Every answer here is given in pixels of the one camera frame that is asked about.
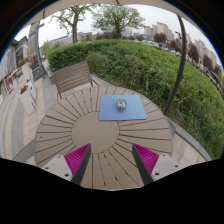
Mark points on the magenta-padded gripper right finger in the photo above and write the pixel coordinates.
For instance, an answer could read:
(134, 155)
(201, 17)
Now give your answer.
(146, 158)

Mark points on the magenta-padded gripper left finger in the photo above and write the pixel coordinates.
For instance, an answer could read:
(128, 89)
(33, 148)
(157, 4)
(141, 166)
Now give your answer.
(76, 158)

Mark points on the transparent teal computer mouse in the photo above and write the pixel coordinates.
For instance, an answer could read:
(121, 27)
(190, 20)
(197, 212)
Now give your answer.
(121, 104)

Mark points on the blue rectangular mouse pad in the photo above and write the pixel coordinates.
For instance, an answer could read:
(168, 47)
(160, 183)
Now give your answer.
(110, 111)

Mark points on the slatted grey-brown patio chair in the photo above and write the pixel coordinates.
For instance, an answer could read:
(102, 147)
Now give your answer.
(71, 76)

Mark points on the curved black parasol pole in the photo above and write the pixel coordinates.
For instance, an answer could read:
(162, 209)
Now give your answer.
(179, 66)

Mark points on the tall white planter with greenery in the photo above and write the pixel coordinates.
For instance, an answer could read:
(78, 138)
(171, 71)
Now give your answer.
(26, 69)

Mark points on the grey building with red storefront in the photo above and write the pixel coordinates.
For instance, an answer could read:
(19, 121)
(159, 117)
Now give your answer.
(13, 56)

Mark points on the tall grey sign pillar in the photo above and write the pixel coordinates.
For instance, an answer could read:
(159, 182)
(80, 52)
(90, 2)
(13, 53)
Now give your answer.
(34, 43)

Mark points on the distant beige apartment buildings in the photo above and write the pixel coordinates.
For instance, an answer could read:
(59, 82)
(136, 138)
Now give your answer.
(161, 30)

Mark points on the thin-leaved bare-trunk tree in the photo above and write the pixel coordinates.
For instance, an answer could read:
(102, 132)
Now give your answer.
(74, 28)

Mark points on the round leafy green tree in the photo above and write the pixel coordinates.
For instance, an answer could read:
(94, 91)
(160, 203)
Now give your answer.
(118, 18)

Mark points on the beige parasol canopy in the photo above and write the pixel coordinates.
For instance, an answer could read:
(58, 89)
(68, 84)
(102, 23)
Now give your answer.
(100, 2)

